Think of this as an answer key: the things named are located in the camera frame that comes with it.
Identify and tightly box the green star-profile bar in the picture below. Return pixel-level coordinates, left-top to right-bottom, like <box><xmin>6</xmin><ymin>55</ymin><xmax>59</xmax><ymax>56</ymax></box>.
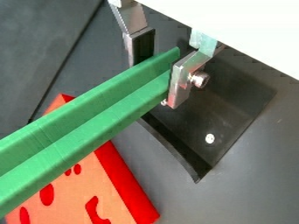
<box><xmin>0</xmin><ymin>48</ymin><xmax>180</xmax><ymax>218</ymax></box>

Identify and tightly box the red shape-sorting block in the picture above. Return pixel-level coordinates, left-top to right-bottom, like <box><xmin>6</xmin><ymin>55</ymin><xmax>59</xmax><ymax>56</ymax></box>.
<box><xmin>3</xmin><ymin>93</ymin><xmax>161</xmax><ymax>224</ymax></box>

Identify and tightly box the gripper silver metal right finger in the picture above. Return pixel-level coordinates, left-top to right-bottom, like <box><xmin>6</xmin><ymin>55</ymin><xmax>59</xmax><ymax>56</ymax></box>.
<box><xmin>161</xmin><ymin>29</ymin><xmax>217</xmax><ymax>109</ymax></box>

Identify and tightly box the black curved fixture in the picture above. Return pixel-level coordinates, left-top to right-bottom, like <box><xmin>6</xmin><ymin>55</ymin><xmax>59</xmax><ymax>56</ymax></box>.
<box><xmin>138</xmin><ymin>47</ymin><xmax>276</xmax><ymax>182</ymax></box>

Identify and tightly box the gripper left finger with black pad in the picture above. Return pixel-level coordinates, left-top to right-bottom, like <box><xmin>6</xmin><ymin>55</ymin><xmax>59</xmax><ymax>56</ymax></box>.
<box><xmin>106</xmin><ymin>0</ymin><xmax>154</xmax><ymax>67</ymax></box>

